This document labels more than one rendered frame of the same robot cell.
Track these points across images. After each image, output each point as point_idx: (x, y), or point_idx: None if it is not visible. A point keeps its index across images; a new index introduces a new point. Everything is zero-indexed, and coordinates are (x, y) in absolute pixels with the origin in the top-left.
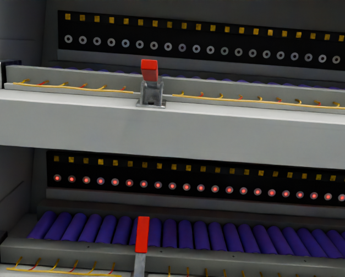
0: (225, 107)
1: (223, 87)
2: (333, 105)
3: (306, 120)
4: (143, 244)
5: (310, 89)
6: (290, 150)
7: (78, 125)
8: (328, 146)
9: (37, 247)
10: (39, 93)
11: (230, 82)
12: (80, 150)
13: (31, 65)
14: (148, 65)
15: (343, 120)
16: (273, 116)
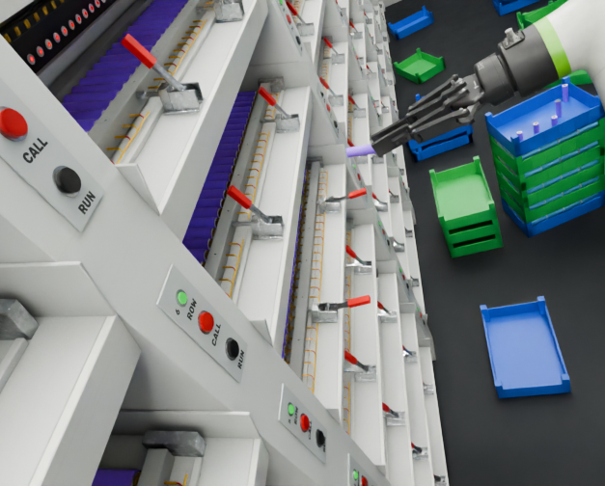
0: (322, 281)
1: (310, 274)
2: (315, 230)
3: (343, 251)
4: (354, 358)
5: (313, 234)
6: (344, 266)
7: (343, 357)
8: (344, 250)
9: None
10: (312, 382)
11: (306, 269)
12: (343, 364)
13: None
14: (370, 299)
15: (336, 235)
16: (339, 262)
